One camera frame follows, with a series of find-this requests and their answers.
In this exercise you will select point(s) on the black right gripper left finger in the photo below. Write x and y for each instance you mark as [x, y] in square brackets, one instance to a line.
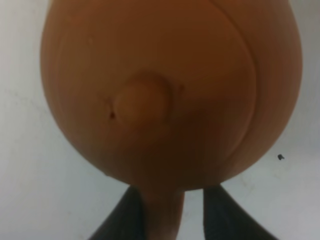
[126, 221]

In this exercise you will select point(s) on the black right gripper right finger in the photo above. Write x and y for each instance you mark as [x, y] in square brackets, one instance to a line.
[224, 219]

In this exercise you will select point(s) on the brown clay teapot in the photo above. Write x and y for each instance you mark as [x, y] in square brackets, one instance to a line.
[170, 96]

